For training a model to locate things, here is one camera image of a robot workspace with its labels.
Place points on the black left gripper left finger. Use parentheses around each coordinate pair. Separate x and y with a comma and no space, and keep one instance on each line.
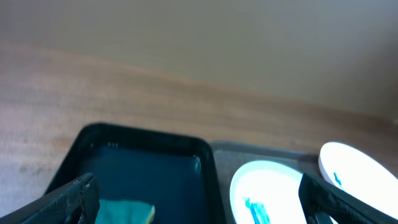
(75,202)

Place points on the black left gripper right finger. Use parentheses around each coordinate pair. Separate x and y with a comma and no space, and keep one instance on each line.
(322,203)

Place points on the dark brown serving tray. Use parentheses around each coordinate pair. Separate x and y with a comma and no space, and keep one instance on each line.
(230,156)

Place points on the black water basin tray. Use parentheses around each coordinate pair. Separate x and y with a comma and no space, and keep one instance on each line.
(175,173)

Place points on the green yellow sponge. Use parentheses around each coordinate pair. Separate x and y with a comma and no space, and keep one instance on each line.
(124,212)

